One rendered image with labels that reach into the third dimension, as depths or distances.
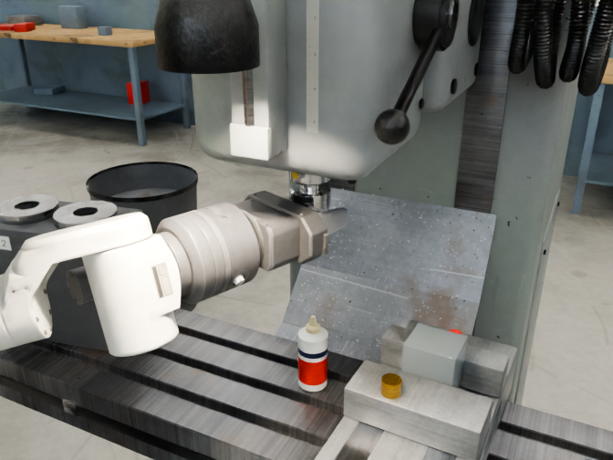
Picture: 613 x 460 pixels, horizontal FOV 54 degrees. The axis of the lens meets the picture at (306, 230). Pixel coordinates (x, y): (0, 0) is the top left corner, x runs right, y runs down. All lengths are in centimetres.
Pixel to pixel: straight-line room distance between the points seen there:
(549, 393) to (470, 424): 189
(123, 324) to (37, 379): 43
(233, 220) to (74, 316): 43
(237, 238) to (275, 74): 16
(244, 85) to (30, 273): 24
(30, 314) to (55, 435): 182
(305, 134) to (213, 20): 19
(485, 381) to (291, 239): 29
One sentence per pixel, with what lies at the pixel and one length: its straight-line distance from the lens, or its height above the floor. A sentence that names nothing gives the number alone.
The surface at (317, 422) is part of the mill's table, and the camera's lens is 81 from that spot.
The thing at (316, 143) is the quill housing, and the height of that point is 135.
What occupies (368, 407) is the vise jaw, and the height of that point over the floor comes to 106.
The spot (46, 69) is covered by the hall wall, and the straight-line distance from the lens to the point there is 731.
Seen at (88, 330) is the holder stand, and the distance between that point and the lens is 97.
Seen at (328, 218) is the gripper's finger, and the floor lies 124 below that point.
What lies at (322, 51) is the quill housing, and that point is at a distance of 55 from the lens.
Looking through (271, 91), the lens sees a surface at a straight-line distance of 54.
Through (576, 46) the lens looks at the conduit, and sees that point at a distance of 79.
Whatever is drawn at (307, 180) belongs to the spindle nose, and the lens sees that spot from 66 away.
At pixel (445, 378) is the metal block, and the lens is 71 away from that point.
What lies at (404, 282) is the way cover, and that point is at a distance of 105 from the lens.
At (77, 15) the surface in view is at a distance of 638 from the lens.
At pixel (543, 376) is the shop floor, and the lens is 263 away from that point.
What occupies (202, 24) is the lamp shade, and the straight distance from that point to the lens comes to 41.
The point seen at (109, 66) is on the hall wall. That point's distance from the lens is 665.
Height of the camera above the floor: 151
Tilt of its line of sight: 24 degrees down
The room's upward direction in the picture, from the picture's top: straight up
